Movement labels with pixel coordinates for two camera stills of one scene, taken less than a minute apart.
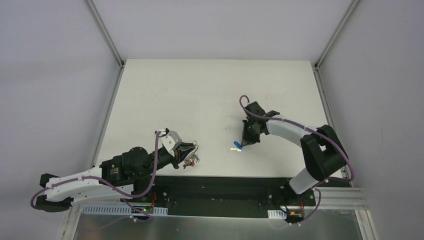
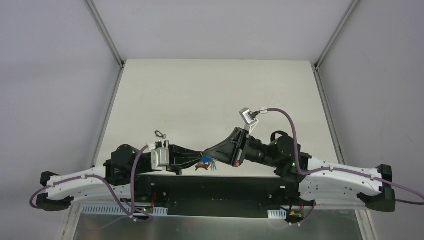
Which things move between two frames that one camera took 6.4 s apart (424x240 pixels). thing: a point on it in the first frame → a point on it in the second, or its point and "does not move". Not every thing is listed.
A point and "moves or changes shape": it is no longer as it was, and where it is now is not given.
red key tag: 191,160 moves or changes shape
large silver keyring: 197,145 → 200,166
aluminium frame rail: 339,198 does not move
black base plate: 163,192 does not move
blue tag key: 239,146 moves or changes shape
